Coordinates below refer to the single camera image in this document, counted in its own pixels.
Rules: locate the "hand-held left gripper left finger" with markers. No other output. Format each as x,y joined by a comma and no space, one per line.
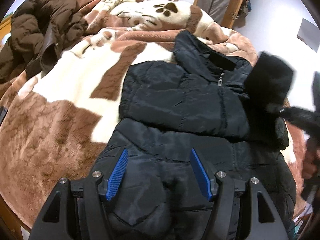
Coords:
117,172

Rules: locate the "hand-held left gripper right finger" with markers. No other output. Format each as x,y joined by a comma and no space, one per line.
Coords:
200,172

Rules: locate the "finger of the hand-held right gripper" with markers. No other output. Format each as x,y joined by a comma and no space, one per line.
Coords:
287,113

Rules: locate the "black puffer jacket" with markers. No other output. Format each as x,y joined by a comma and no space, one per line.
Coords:
180,110

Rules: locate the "hanging dark clothes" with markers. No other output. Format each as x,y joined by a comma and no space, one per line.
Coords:
245,10

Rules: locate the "person's right hand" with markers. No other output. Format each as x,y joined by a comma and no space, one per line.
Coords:
311,160

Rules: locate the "grey paper sheet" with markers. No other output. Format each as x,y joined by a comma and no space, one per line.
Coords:
308,33

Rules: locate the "paw print fleece blanket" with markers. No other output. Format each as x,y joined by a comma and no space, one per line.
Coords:
65,100

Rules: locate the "black flat device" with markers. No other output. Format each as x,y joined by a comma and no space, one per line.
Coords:
2,115

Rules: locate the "wooden wardrobe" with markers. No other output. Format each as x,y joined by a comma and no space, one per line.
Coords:
220,0

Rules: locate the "brown puffer jacket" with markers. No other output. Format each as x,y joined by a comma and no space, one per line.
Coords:
37,35

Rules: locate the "wooden bed frame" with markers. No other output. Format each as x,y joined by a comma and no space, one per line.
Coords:
8,220

